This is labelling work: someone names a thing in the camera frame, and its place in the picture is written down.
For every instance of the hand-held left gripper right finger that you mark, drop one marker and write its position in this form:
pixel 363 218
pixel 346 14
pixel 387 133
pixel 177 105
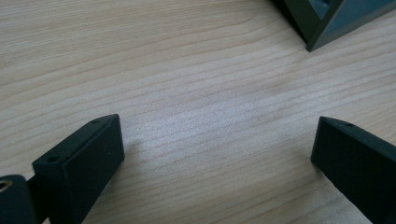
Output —
pixel 358 161

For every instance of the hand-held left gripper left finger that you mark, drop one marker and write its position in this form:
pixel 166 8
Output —
pixel 84 168

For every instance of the dark grey box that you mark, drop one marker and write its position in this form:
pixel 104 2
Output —
pixel 323 21

